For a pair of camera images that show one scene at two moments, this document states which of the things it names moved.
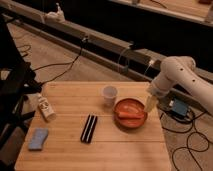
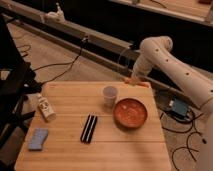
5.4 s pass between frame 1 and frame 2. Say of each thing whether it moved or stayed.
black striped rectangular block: stayed
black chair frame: stayed
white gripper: moved
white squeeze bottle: stayed
